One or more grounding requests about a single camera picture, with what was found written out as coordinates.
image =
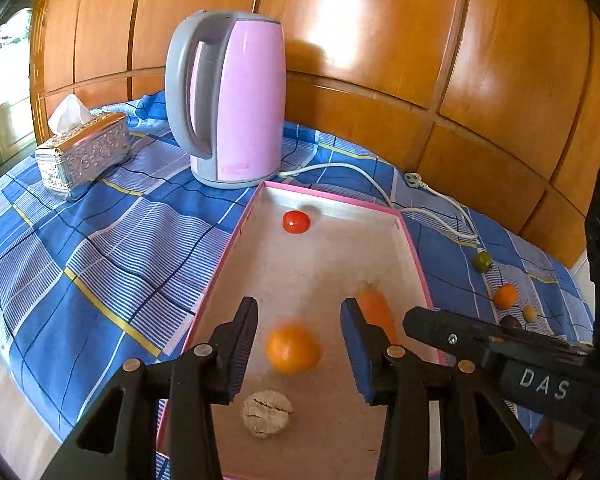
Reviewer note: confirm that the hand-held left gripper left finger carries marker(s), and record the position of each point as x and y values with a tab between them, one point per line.
242	340

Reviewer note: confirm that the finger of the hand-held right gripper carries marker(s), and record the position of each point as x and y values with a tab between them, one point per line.
445	330

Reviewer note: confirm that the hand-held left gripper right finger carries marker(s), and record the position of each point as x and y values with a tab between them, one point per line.
352	340

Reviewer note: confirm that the small orange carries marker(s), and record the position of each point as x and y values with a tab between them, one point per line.
294	349
506	296

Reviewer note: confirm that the green round fruit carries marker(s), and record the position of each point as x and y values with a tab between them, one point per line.
483	262

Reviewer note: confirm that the pink rimmed tray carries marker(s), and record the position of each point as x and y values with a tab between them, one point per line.
300	280

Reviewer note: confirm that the orange carrot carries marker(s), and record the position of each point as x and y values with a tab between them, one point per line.
377	310

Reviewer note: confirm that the dark purple fruit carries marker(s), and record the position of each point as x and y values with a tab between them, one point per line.
510	322

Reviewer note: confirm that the small yellow-green fruit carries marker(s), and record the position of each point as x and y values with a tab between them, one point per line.
530	314

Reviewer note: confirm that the cracked round biscuit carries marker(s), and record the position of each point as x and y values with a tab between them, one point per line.
267	414

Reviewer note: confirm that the red tomato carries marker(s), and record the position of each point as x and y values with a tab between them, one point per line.
296	222

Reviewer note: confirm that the white power plug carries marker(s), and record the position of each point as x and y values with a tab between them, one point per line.
416	180

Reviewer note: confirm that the blue plaid cloth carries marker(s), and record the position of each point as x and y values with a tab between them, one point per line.
105	260

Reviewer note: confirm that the pink electric kettle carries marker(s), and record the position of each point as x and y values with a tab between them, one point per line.
250	100

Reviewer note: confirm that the silver embossed tissue box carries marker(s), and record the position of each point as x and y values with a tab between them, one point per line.
85	155

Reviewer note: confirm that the white tissue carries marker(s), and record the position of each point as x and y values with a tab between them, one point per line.
70	112

